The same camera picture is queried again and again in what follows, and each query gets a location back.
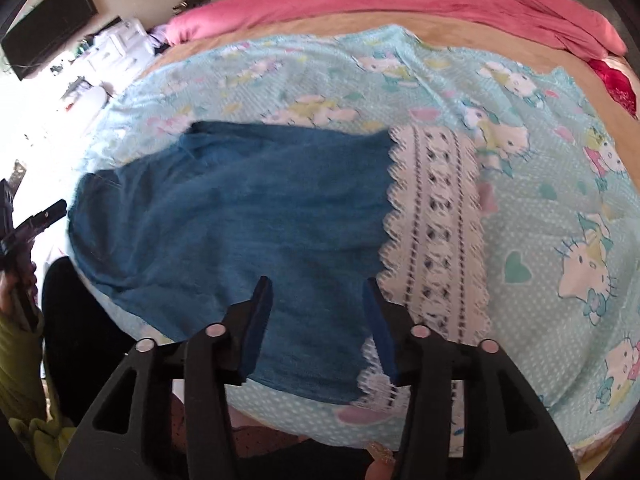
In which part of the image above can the white drawer cabinet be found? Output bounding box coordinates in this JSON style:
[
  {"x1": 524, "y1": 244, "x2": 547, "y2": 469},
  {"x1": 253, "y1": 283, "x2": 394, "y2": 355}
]
[{"x1": 85, "y1": 16, "x2": 156, "y2": 96}]

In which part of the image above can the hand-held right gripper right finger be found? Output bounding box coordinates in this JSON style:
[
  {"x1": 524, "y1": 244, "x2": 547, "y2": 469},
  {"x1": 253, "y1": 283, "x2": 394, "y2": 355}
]
[{"x1": 363, "y1": 277, "x2": 582, "y2": 480}]

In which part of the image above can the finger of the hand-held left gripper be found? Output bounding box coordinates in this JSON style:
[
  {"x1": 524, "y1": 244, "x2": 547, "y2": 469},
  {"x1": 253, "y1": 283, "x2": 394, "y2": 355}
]
[{"x1": 27, "y1": 199, "x2": 69, "y2": 235}]

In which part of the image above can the light purple cloth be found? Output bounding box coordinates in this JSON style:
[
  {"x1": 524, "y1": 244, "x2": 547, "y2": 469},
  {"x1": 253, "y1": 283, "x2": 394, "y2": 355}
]
[{"x1": 149, "y1": 24, "x2": 175, "y2": 52}]

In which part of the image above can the red patterned cloth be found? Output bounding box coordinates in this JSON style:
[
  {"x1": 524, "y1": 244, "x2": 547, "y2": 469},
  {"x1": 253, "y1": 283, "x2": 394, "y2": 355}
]
[{"x1": 587, "y1": 57, "x2": 640, "y2": 121}]

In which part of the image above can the person's left hand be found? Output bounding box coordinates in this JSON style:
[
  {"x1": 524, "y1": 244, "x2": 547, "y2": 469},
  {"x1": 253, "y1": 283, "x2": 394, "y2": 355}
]
[{"x1": 0, "y1": 262, "x2": 38, "y2": 328}]

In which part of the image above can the black flat screen television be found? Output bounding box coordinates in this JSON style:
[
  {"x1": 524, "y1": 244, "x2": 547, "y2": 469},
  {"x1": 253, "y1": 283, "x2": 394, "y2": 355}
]
[{"x1": 0, "y1": 0, "x2": 98, "y2": 82}]

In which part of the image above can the tan bed sheet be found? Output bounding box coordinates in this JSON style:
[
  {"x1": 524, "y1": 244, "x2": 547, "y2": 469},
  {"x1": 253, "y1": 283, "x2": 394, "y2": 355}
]
[{"x1": 140, "y1": 7, "x2": 640, "y2": 121}]

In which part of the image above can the person's left forearm green sleeve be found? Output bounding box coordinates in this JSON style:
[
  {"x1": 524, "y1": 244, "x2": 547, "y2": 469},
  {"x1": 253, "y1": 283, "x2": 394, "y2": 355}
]
[{"x1": 0, "y1": 310, "x2": 77, "y2": 478}]

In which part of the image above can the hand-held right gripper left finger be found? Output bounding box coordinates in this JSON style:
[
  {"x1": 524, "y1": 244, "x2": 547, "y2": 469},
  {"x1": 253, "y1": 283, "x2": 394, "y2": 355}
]
[{"x1": 55, "y1": 276, "x2": 274, "y2": 480}]

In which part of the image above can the cartoon cat printed blanket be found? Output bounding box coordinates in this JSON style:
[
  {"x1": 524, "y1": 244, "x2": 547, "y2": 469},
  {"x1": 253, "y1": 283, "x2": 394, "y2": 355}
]
[{"x1": 82, "y1": 25, "x2": 640, "y2": 466}]

